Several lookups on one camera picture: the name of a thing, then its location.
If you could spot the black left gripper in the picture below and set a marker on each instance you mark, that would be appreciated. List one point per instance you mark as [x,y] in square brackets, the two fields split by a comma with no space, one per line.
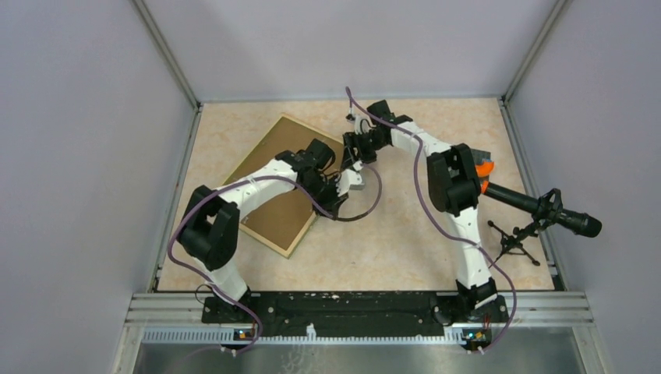
[330,204]

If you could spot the black camera on tripod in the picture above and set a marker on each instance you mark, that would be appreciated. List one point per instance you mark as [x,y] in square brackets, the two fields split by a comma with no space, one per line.
[545,211]

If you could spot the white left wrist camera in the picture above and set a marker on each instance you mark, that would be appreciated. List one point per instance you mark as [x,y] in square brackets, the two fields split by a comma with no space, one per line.
[351,179]

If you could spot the green wooden picture frame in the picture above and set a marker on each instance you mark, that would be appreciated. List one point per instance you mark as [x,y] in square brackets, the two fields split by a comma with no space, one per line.
[279,186]

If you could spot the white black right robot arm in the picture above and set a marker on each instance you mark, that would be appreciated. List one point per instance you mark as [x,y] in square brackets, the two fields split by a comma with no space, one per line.
[453,186]

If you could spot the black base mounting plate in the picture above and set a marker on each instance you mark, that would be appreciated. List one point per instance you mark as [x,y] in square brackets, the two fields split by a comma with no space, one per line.
[354,313]

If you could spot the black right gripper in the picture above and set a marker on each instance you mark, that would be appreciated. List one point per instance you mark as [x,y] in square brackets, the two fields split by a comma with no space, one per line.
[352,141]

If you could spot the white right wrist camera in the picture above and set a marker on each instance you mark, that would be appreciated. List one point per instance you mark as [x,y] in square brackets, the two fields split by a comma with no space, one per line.
[360,123]

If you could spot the aluminium front rail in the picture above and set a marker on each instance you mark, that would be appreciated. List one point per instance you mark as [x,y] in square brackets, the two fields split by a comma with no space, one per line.
[546,332]

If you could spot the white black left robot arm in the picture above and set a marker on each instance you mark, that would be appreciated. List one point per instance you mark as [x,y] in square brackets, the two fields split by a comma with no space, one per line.
[209,229]

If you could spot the orange plastic piece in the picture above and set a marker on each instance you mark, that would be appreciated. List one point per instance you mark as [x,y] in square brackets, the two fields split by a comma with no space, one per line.
[483,172]

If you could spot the grey building brick plate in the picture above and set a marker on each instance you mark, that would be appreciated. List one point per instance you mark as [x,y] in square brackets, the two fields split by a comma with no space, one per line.
[480,156]

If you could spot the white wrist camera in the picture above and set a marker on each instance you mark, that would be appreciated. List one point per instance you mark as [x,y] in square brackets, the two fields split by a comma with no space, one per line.
[360,123]
[351,179]

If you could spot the brown frame backing board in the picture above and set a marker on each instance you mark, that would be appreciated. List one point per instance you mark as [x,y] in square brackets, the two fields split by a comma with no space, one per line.
[279,180]

